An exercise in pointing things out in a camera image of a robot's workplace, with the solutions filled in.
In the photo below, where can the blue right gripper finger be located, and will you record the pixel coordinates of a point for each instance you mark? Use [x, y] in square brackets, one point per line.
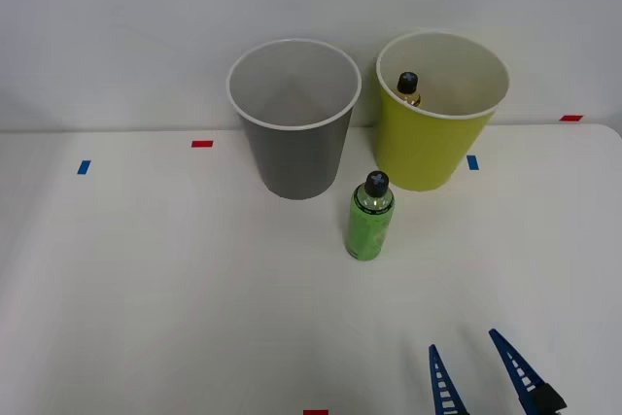
[522, 376]
[444, 386]

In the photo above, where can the green label plastic bottle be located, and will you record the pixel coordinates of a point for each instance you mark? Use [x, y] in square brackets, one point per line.
[369, 225]

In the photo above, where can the yellow-green plastic waste bin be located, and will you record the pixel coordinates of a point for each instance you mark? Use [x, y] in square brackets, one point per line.
[427, 148]

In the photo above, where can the grey plastic waste bin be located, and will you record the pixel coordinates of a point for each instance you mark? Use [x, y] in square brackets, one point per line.
[296, 157]

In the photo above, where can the yellow liquid plastic bottle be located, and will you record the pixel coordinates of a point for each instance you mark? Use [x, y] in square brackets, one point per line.
[408, 87]

